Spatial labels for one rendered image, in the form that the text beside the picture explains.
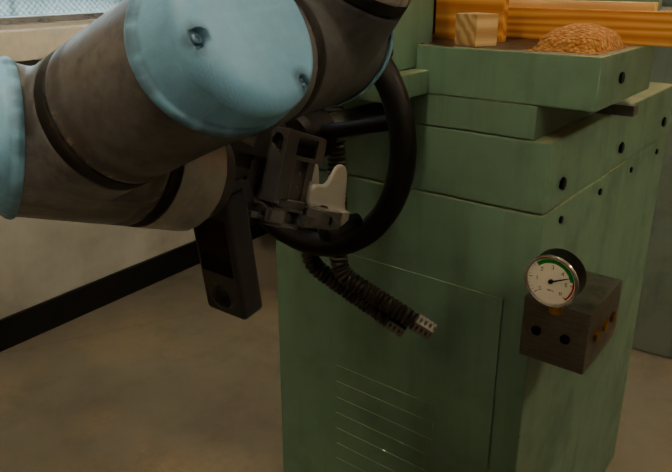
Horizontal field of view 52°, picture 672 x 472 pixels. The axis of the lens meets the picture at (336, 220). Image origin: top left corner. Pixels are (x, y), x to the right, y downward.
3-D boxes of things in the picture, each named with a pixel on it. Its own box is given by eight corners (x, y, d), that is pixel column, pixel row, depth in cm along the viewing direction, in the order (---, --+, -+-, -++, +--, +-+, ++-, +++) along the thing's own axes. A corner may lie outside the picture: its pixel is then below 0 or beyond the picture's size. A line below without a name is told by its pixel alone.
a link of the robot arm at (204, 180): (170, 239, 46) (87, 211, 52) (221, 243, 50) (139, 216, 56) (196, 108, 46) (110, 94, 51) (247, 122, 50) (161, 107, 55)
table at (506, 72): (168, 75, 103) (165, 33, 101) (301, 57, 125) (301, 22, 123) (566, 128, 68) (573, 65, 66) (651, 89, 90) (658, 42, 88)
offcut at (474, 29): (475, 43, 87) (477, 12, 86) (496, 46, 84) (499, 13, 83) (453, 44, 85) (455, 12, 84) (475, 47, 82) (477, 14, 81)
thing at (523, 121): (280, 103, 103) (279, 76, 102) (362, 86, 119) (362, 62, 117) (534, 140, 80) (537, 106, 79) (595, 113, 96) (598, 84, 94)
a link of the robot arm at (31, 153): (20, 179, 34) (-74, 235, 40) (203, 204, 45) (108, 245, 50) (4, 14, 37) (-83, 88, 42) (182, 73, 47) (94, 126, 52)
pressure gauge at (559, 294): (519, 314, 80) (526, 249, 77) (532, 302, 83) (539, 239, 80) (572, 330, 76) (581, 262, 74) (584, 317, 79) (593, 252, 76)
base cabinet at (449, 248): (279, 519, 131) (267, 159, 107) (434, 385, 174) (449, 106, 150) (496, 654, 105) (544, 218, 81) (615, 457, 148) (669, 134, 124)
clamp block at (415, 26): (281, 67, 89) (279, -7, 85) (345, 57, 99) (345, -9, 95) (375, 77, 80) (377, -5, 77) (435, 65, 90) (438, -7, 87)
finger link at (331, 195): (380, 173, 68) (324, 159, 60) (367, 232, 68) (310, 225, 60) (354, 168, 69) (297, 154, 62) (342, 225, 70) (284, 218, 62)
